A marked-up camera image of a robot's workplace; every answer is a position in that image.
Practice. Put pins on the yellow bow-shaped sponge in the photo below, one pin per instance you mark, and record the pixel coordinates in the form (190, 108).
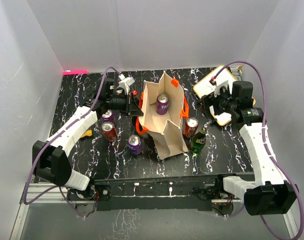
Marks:
(87, 134)

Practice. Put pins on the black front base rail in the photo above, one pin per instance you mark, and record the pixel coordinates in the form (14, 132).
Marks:
(195, 192)

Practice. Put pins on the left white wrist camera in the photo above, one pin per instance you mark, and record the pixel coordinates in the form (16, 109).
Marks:
(124, 85)

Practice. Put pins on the white board wooden frame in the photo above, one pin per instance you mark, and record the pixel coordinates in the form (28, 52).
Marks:
(240, 110)

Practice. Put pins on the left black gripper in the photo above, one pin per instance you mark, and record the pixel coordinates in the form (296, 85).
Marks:
(132, 108)

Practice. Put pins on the green glass bottle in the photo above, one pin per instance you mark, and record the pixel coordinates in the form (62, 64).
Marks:
(199, 140)

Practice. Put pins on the purple soda can front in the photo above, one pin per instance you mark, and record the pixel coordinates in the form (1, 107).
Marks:
(135, 144)

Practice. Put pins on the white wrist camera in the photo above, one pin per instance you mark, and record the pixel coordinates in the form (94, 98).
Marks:
(124, 85)
(223, 89)

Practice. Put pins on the pink marker strip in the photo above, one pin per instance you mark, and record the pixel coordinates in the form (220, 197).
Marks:
(74, 72)

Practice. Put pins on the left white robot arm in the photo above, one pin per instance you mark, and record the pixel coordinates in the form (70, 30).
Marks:
(50, 157)

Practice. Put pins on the purple soda can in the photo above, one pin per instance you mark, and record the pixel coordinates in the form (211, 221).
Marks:
(162, 103)
(109, 117)
(135, 144)

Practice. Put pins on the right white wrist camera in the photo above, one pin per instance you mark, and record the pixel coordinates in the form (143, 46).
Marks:
(223, 89)

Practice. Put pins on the red cola can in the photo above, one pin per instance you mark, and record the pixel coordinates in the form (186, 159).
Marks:
(109, 131)
(190, 127)

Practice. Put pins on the beige canvas bag orange handles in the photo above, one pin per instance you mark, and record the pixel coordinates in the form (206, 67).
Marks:
(166, 129)

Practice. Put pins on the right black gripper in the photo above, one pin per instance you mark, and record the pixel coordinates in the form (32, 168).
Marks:
(207, 101)

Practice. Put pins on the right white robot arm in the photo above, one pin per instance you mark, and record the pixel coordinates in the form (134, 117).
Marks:
(271, 193)

